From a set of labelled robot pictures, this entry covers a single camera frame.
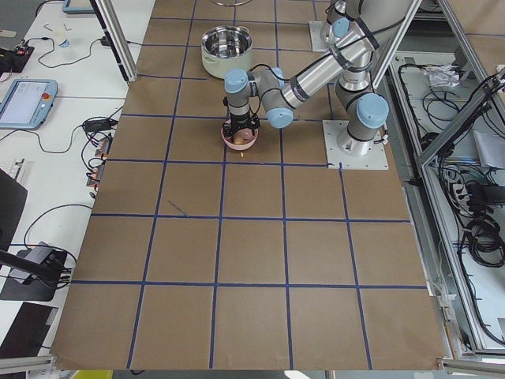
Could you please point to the crumpled white paper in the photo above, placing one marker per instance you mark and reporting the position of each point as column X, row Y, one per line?
column 442, row 76

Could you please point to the pale green cooking pot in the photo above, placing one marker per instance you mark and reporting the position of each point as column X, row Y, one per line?
column 226, row 47

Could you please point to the aluminium frame post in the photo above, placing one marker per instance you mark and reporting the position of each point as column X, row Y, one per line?
column 112, row 30

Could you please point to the blue teach pendant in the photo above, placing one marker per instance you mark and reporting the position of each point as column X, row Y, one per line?
column 77, row 7
column 27, row 103

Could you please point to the glass pot lid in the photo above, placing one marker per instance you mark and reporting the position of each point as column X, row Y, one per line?
column 230, row 3

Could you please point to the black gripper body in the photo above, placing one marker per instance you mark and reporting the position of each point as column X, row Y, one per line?
column 241, row 120

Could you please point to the black monitor stand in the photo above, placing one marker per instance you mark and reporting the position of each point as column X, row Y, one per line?
column 35, row 274

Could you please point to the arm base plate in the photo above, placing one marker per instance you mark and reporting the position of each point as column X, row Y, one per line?
column 345, row 153
column 319, row 37

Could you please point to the black power adapter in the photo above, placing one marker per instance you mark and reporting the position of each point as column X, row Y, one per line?
column 98, row 125

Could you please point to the paper cup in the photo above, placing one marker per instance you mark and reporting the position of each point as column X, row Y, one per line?
column 64, row 43

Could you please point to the pink bowl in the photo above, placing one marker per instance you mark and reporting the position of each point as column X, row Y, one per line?
column 248, row 135

